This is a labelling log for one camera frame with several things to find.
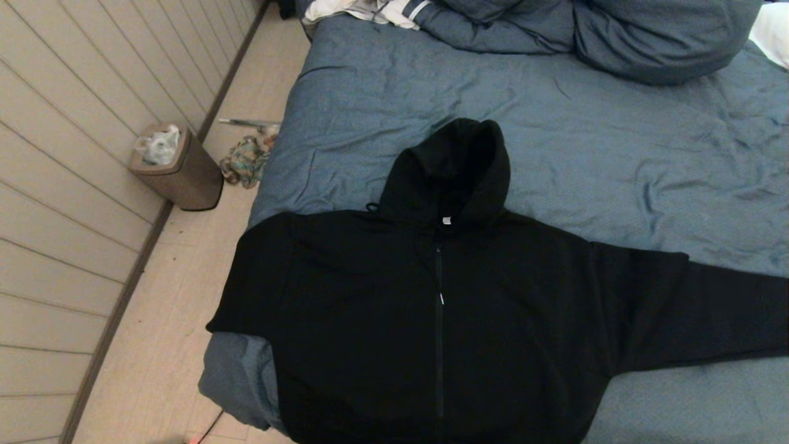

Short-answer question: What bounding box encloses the brown trash bin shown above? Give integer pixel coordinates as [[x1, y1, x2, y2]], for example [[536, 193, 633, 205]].
[[129, 123, 224, 212]]

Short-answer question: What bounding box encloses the floor cable with red light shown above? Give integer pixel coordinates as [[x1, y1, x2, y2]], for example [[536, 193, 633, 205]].
[[185, 409, 224, 444]]

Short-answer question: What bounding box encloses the bunched blue duvet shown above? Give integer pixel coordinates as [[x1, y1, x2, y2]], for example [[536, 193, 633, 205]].
[[414, 0, 765, 86]]

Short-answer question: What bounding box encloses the blue bed cover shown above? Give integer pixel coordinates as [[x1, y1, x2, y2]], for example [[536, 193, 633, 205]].
[[197, 12, 789, 444]]

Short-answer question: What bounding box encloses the multicoloured cloth bundle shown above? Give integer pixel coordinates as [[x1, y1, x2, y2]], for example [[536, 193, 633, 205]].
[[220, 134, 275, 189]]

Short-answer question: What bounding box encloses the clear plastic bin bag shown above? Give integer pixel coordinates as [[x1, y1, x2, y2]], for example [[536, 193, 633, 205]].
[[134, 125, 181, 166]]

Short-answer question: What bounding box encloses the black hoodie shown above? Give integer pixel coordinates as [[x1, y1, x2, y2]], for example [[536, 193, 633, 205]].
[[206, 118, 789, 444]]

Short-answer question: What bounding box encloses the white striped garment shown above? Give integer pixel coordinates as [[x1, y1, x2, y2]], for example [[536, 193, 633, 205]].
[[302, 0, 432, 30]]

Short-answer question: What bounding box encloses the white pillow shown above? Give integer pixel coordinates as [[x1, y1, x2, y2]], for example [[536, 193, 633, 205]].
[[749, 3, 789, 70]]

